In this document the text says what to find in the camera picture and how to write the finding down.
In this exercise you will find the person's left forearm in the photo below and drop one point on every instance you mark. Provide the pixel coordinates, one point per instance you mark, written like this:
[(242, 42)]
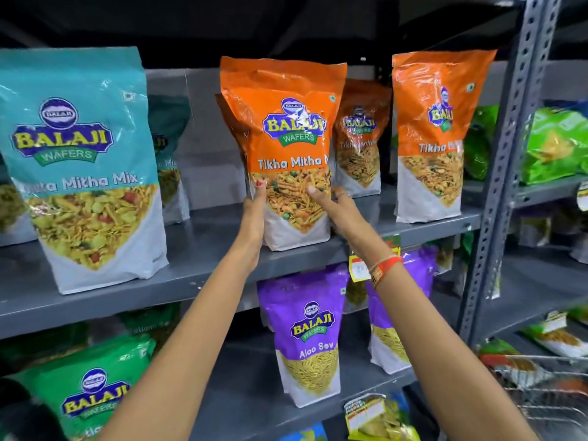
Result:
[(183, 362)]

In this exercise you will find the yellow price tag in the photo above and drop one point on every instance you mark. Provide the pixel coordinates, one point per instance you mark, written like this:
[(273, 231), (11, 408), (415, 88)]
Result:
[(358, 268)]

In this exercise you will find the person's right hand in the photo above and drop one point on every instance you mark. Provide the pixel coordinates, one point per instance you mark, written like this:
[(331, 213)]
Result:
[(351, 222)]

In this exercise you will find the purple snack packet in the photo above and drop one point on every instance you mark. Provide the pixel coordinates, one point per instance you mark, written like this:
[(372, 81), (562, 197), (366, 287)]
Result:
[(305, 326), (383, 335)]

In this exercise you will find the light green snack packet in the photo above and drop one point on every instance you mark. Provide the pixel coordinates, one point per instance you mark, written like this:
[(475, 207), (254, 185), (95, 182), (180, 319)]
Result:
[(480, 142), (556, 146)]

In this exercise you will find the grey metal shelf rack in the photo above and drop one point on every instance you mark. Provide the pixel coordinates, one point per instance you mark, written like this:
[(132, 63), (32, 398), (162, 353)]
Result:
[(206, 252), (537, 280)]

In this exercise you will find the green and red snack packet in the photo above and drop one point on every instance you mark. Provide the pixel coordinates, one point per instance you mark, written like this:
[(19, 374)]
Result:
[(505, 360)]

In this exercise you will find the person's left hand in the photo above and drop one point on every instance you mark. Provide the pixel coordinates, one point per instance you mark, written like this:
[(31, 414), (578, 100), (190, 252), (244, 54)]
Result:
[(253, 220)]

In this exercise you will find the person's right thumb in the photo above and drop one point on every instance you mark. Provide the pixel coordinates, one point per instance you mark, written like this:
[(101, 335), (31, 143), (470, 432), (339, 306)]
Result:
[(318, 197)]

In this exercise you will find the green packet with yellow label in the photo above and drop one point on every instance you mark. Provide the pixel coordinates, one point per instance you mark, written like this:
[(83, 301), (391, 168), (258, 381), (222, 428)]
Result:
[(381, 420)]

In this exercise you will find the person's left thumb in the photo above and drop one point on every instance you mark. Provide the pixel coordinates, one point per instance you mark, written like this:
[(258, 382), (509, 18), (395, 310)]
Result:
[(261, 190)]

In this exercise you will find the red thread wristband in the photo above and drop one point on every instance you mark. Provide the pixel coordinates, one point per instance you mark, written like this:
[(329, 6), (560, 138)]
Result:
[(385, 270)]

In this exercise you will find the white price tag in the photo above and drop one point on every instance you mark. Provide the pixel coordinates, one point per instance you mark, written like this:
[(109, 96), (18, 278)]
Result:
[(583, 196)]

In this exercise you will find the orange snack packet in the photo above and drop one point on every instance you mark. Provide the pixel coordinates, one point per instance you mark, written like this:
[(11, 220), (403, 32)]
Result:
[(363, 146), (436, 133), (229, 123), (285, 119)]

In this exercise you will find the green and white snack packet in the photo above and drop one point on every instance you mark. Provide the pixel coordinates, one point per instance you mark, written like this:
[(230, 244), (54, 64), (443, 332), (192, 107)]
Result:
[(558, 337)]

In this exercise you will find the person's right forearm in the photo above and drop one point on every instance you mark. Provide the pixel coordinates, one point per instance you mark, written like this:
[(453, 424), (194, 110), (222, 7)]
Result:
[(441, 362)]

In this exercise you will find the blue snack packet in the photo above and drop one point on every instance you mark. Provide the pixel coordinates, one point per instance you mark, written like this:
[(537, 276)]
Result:
[(303, 434)]

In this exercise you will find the teal snack packet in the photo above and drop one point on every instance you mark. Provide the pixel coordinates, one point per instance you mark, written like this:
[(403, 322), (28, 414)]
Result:
[(171, 146), (11, 215), (78, 169)]

